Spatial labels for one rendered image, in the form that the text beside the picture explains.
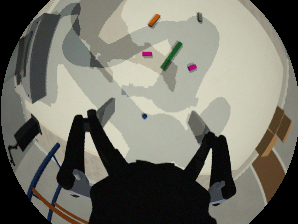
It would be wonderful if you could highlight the dark green rod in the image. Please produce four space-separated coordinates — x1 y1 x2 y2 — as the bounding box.
161 41 183 69

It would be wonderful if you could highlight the orange rod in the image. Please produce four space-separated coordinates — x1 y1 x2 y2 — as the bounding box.
148 14 160 27

